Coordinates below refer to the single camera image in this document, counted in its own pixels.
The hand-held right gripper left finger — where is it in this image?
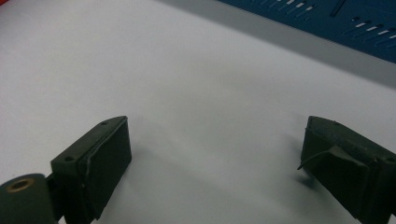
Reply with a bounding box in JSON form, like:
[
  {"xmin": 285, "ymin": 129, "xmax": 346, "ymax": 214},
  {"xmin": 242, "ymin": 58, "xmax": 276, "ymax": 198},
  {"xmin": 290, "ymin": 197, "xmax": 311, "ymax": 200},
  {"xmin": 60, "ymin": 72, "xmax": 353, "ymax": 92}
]
[{"xmin": 49, "ymin": 115, "xmax": 133, "ymax": 224}]

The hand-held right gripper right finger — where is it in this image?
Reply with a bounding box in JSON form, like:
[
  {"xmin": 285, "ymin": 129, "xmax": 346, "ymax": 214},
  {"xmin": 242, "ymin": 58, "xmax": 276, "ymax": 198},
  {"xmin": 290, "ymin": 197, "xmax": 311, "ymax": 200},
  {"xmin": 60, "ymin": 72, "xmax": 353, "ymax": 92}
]
[{"xmin": 296, "ymin": 115, "xmax": 396, "ymax": 224}]

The blue file rack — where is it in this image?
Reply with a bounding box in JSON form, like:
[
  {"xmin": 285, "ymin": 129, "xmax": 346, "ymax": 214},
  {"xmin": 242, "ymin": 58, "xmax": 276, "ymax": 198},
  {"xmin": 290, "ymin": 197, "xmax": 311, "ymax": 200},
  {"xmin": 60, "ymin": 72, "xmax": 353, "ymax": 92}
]
[{"xmin": 216, "ymin": 0, "xmax": 396, "ymax": 64}]

